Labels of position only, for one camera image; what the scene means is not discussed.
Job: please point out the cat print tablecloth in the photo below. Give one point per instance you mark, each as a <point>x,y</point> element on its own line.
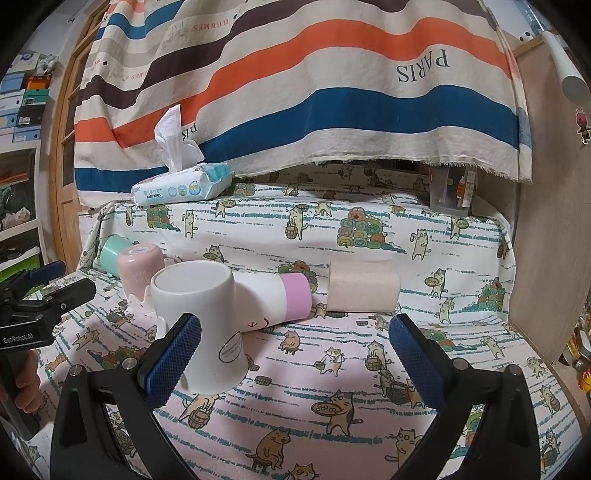
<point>323,415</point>

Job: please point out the white tube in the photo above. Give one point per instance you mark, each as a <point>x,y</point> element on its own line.
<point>564,64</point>

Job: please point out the green cup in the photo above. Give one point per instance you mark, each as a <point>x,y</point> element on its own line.
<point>110,254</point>

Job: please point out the white and pink cup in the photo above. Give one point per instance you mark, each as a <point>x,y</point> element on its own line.
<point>281,300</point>

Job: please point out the wooden door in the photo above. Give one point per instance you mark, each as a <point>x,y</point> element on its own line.
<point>64,161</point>

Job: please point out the white ceramic cup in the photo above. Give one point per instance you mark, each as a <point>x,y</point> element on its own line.
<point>203,323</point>

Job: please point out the stack of storage boxes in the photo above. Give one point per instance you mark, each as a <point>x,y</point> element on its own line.
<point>21,106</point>

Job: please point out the striped hanging cloth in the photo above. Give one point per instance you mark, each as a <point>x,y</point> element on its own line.
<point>323,92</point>

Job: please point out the cartoon wall sticker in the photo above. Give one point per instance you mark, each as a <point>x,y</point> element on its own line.
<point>582,124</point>

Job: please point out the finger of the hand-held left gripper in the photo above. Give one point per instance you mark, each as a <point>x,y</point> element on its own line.
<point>74,291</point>
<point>46,271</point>

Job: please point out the clear plastic container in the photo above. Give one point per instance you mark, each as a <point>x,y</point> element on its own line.
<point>450,191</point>

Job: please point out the white shelf unit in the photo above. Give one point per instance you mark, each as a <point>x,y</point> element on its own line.
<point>18,194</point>

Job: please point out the colourful toy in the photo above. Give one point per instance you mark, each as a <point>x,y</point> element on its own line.
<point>579,357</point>

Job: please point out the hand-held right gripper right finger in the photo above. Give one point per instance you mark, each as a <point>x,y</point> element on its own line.
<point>415,362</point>

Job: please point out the baby wipes pack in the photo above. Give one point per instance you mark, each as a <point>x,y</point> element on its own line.
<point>184,183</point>

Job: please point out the wooden cabinet panel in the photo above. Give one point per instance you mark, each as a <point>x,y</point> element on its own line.
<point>549,207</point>

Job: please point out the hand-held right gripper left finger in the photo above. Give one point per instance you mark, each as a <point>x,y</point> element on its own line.
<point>171,367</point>

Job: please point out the person's left hand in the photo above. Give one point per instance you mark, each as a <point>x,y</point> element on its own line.
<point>28,385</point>

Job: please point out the beige cup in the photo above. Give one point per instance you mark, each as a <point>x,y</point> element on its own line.
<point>362,288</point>

